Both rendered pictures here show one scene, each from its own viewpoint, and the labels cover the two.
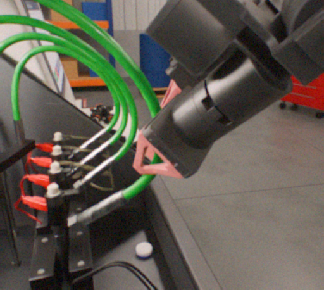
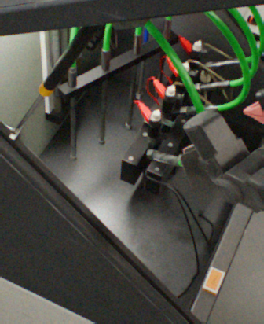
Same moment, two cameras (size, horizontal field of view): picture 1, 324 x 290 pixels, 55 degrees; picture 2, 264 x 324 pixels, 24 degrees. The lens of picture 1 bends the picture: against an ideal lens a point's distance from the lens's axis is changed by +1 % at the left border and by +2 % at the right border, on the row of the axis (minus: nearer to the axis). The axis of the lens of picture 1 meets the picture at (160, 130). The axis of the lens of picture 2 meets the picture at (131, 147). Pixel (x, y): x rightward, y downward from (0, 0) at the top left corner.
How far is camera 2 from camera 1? 0.81 m
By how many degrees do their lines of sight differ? 41
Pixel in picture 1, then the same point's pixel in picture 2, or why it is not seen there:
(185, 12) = (194, 136)
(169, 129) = (193, 160)
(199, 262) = (239, 222)
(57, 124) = (207, 26)
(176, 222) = not seen: hidden behind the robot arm
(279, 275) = not seen: outside the picture
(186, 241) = not seen: hidden behind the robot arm
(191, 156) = (198, 180)
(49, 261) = (139, 154)
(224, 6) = (210, 145)
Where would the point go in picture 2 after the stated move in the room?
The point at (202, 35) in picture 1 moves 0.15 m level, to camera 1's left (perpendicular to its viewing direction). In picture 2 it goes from (199, 148) to (124, 96)
